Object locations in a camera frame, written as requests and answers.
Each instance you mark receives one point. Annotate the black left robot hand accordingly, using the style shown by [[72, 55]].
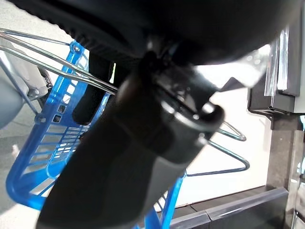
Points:
[[166, 23]]

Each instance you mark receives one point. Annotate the black display shelf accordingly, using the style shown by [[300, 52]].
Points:
[[262, 223]]

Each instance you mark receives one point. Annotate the left hand clear plastic flap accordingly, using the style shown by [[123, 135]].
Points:
[[238, 71]]

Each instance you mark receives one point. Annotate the blue plastic shopping basket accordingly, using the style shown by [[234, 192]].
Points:
[[28, 181]]

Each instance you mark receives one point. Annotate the black low shelf clear rail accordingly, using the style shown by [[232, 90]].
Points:
[[286, 102]]

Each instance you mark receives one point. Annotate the dark stone plinth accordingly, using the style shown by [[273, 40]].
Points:
[[278, 167]]

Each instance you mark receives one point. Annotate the clear shelf price rail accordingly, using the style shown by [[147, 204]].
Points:
[[190, 221], [247, 205]]

